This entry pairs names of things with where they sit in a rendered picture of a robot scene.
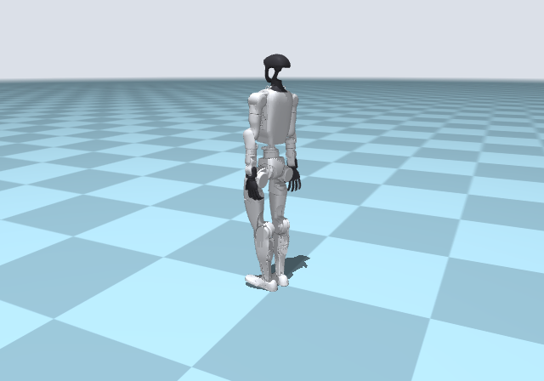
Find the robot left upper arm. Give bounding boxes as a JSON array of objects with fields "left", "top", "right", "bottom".
[{"left": 243, "top": 92, "right": 268, "bottom": 140}]

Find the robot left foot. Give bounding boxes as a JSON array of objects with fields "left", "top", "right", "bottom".
[{"left": 245, "top": 275, "right": 278, "bottom": 292}]

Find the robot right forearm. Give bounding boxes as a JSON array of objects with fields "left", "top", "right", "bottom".
[{"left": 285, "top": 132, "right": 297, "bottom": 167}]

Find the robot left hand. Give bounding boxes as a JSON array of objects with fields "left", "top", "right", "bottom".
[{"left": 246, "top": 167, "right": 264, "bottom": 201}]

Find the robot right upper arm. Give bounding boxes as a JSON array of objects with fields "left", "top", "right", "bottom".
[{"left": 287, "top": 93, "right": 298, "bottom": 137}]

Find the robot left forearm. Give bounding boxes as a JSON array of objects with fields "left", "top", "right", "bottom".
[{"left": 243, "top": 129, "right": 258, "bottom": 175}]

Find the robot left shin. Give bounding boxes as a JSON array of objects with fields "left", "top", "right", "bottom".
[{"left": 253, "top": 225, "right": 274, "bottom": 282}]

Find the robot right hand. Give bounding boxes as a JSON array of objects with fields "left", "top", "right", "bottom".
[{"left": 285, "top": 158, "right": 301, "bottom": 191}]

